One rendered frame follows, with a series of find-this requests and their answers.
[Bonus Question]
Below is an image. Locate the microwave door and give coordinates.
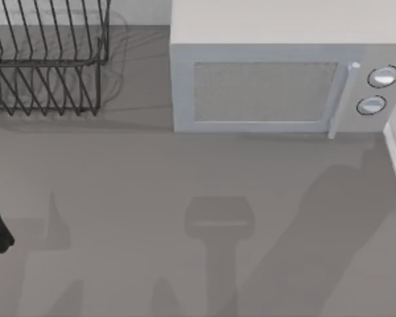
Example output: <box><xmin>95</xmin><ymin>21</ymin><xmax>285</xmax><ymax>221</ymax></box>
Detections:
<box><xmin>171</xmin><ymin>43</ymin><xmax>350</xmax><ymax>133</ymax></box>

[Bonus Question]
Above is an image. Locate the pale microwave oven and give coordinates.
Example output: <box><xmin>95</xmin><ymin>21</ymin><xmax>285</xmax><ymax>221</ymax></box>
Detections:
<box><xmin>169</xmin><ymin>0</ymin><xmax>396</xmax><ymax>139</ymax></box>

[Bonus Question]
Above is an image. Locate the small microwave knob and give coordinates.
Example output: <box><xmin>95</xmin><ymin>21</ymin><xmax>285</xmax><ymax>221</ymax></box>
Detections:
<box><xmin>355</xmin><ymin>94</ymin><xmax>388</xmax><ymax>116</ymax></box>

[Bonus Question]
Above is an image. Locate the large microwave knob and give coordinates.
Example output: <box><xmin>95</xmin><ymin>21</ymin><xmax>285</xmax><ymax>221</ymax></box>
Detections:
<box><xmin>367</xmin><ymin>64</ymin><xmax>396</xmax><ymax>88</ymax></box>

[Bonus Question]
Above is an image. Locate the microwave door handle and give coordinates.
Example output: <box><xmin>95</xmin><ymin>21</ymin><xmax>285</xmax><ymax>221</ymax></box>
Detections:
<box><xmin>327</xmin><ymin>61</ymin><xmax>362</xmax><ymax>139</ymax></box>

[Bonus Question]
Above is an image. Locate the dark wire dish rack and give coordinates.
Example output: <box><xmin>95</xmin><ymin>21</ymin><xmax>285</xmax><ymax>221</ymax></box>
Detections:
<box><xmin>0</xmin><ymin>0</ymin><xmax>110</xmax><ymax>117</ymax></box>

